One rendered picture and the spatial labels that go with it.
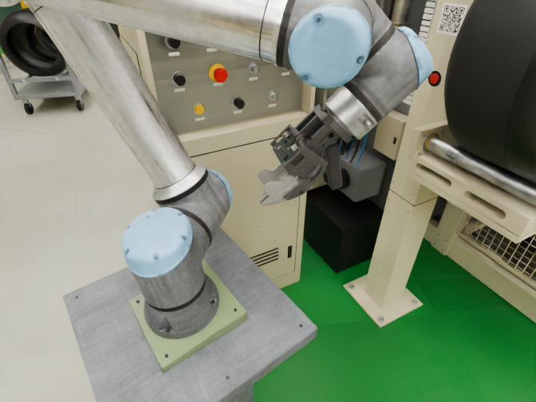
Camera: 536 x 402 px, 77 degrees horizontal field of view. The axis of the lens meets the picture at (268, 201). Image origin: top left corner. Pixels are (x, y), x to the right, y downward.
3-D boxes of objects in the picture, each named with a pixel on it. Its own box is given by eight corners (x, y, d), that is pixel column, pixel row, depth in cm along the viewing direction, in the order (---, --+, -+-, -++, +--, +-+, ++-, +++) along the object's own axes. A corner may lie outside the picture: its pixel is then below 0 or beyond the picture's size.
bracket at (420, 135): (405, 156, 107) (413, 128, 101) (487, 132, 121) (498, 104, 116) (413, 161, 104) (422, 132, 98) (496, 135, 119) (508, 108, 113)
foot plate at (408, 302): (343, 285, 172) (343, 283, 171) (383, 268, 182) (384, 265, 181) (380, 328, 153) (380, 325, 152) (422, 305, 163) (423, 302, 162)
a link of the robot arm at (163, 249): (128, 301, 79) (100, 250, 68) (164, 248, 91) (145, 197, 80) (188, 314, 75) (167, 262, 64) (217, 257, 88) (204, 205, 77)
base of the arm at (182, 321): (163, 355, 79) (151, 332, 72) (135, 300, 91) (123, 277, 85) (233, 309, 87) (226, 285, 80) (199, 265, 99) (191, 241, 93)
